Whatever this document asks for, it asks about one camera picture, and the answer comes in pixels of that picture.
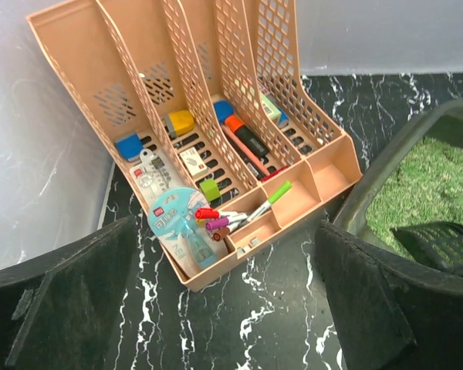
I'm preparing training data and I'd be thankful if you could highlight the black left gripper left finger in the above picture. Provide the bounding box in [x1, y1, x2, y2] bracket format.
[0, 216, 137, 369]

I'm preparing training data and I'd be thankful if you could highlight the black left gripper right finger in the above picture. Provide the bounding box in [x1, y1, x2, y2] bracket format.
[315, 221, 463, 369]

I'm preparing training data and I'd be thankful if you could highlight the black slotted litter scoop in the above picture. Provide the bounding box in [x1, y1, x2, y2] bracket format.
[391, 221, 463, 278]

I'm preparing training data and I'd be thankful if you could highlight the dark green litter box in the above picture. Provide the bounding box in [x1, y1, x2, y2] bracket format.
[334, 99, 463, 262]

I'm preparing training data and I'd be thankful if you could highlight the white eraser box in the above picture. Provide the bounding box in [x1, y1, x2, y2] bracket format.
[179, 147, 208, 179]

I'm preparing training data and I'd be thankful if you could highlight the light blue correction tape pack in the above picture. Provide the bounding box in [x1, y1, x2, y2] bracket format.
[148, 187, 218, 278]

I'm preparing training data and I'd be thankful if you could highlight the clear ruler pack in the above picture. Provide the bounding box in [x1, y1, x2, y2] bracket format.
[130, 149, 184, 205]

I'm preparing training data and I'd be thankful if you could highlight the green cap marker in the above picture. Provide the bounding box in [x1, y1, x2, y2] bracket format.
[245, 181, 292, 222]

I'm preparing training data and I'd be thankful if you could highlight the red cap marker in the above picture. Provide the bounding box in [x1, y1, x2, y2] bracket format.
[194, 207, 221, 219]

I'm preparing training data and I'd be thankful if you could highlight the purple cap marker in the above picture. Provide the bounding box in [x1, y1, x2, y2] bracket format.
[205, 214, 248, 231]

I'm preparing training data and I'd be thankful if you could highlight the brown cap marker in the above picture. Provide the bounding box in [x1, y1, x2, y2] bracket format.
[212, 227, 231, 241]

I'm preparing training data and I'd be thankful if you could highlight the green cube eraser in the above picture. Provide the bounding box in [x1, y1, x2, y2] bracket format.
[199, 178, 221, 202]

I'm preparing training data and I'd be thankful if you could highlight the yellow pencil sharpener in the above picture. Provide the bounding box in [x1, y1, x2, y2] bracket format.
[163, 109, 194, 140]

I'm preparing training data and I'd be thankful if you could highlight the orange black highlighter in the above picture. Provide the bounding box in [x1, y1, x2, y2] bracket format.
[225, 114, 269, 158]

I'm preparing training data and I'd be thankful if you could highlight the green white eraser pack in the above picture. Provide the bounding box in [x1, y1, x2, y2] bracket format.
[260, 92, 289, 129]

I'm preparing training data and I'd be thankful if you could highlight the peach plastic file organizer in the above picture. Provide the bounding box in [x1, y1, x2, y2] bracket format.
[27, 1, 362, 291]

